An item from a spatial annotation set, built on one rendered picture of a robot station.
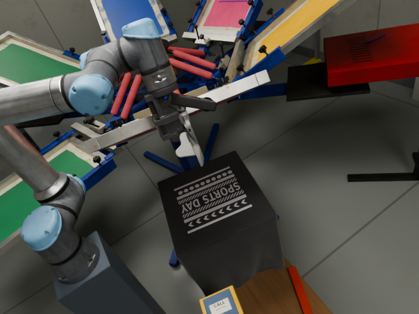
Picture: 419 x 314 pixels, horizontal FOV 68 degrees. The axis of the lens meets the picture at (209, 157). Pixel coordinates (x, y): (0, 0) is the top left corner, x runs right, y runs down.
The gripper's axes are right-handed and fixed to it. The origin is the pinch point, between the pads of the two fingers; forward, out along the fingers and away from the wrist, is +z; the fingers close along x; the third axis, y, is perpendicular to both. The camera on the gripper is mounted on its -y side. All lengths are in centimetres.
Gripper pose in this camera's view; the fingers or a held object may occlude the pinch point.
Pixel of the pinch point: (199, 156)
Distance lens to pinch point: 82.4
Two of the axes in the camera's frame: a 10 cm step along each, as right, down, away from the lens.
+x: 2.1, 3.3, -9.2
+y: -9.2, 3.8, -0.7
